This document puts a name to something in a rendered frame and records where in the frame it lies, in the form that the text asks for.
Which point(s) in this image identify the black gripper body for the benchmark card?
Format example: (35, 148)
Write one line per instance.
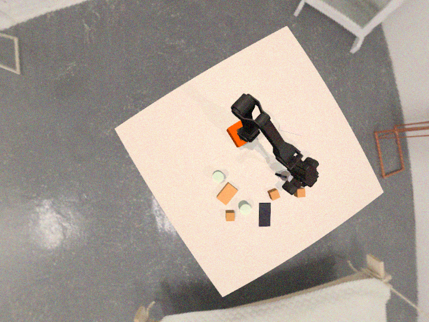
(291, 187)

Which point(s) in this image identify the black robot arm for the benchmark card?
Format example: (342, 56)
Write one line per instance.
(283, 151)

